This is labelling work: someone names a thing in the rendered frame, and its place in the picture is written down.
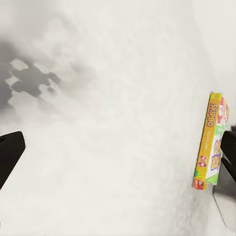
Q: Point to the desk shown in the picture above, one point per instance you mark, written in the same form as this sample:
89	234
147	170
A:
111	97

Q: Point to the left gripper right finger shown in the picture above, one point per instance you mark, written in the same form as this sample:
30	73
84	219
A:
228	146

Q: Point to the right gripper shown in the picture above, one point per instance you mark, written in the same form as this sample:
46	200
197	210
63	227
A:
229	167

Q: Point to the board game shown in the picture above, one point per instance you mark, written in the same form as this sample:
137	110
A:
210	154

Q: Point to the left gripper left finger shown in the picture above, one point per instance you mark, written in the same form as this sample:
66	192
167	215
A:
12	146

